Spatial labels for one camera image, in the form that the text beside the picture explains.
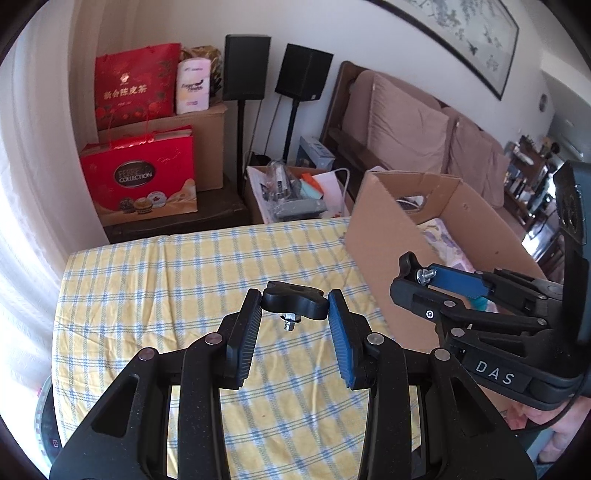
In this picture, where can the dark low cabinet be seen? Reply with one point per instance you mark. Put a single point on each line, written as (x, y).
(184, 221)

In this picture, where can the red chocolate gift bag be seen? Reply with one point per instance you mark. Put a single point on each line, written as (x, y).
(138, 180)

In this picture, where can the round wall ornament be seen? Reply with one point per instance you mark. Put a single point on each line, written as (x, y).
(544, 102)

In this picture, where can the black speaker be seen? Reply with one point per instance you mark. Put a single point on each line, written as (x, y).
(302, 71)
(247, 67)

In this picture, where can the black star knob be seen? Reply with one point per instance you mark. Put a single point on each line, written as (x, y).
(295, 300)

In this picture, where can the white sheer curtain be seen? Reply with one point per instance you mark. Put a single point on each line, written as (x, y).
(32, 184)

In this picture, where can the large brown sofa cushion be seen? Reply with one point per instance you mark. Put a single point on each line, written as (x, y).
(406, 124)

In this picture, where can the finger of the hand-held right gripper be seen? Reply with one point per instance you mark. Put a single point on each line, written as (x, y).
(415, 295)
(457, 279)

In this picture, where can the grey pouch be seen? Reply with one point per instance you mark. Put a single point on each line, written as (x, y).
(300, 208)

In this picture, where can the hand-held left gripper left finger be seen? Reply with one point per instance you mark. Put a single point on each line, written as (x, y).
(247, 332)

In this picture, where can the cardboard box of clutter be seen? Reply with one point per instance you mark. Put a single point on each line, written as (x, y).
(258, 207)

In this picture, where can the white tissue pack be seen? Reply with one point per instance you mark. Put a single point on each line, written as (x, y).
(194, 87)

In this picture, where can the yellow checked tablecloth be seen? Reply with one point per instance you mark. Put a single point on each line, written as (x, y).
(161, 300)

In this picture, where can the clear plastic bag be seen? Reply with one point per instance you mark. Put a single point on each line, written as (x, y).
(279, 180)

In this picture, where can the brown cardboard carton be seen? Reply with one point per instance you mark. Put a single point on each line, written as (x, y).
(210, 147)

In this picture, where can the translucent plastic bin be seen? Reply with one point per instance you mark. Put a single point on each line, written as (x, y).
(46, 424)

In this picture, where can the black speaker stand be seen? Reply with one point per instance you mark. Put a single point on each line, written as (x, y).
(290, 129)
(240, 147)

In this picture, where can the blue collapsible funnel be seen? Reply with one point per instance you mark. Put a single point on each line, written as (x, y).
(480, 303)

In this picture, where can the person's right hand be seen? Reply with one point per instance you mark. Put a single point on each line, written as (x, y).
(575, 434)

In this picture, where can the wooden sofa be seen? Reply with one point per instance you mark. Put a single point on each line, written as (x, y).
(337, 115)

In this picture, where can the framed ink painting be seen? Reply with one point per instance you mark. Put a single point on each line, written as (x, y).
(461, 37)

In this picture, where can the white paper sheet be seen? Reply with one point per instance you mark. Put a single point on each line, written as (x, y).
(330, 196)

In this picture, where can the orange card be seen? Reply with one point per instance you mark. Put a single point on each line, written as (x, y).
(310, 182)

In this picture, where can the blue white product box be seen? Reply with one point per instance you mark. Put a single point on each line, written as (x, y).
(316, 152)

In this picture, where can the red tea gift bag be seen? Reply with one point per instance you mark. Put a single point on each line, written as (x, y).
(138, 87)

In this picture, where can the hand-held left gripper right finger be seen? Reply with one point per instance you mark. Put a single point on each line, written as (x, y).
(344, 337)

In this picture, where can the dark shelf with bottles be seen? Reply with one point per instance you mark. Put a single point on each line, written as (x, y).
(531, 184)

